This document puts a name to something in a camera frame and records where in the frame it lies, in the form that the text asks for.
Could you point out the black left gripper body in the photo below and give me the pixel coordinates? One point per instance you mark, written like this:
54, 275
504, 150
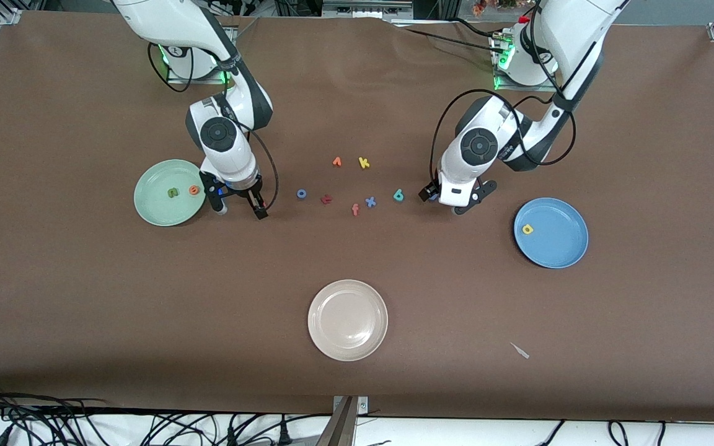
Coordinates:
429, 191

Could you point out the brown table cover sheet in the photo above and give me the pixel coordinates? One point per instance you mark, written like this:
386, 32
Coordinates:
146, 310

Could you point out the grey metal bar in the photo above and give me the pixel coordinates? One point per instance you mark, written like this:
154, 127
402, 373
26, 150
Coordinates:
339, 427

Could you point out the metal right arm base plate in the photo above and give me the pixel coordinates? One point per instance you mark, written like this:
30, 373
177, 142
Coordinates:
174, 79

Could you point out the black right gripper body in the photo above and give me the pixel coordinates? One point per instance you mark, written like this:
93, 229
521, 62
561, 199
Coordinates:
243, 190

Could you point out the green plate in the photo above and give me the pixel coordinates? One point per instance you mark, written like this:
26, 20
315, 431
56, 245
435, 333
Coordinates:
165, 176

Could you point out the orange dried flowers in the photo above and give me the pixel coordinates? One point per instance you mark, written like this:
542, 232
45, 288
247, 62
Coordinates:
481, 7

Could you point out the metal clamp bracket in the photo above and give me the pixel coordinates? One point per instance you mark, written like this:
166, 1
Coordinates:
363, 406

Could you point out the small white paper scrap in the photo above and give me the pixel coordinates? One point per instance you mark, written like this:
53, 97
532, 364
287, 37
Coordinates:
521, 352

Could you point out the blue plate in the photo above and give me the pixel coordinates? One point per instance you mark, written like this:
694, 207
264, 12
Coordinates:
555, 248

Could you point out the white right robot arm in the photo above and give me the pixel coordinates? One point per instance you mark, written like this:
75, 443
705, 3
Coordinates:
227, 155

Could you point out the aluminium frame piece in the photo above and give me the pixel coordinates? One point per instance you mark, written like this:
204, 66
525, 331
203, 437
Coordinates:
366, 9

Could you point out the teal foam letter b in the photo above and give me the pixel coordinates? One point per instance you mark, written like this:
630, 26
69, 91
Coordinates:
398, 197

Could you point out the beige plate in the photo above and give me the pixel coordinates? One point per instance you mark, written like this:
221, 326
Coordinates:
348, 321

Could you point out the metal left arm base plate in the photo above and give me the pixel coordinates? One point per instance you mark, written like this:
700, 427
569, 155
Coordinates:
518, 88

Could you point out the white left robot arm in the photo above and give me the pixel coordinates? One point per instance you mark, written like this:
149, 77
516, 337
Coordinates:
574, 31

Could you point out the black power plug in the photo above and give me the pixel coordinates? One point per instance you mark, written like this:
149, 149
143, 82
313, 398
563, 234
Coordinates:
231, 435
282, 433

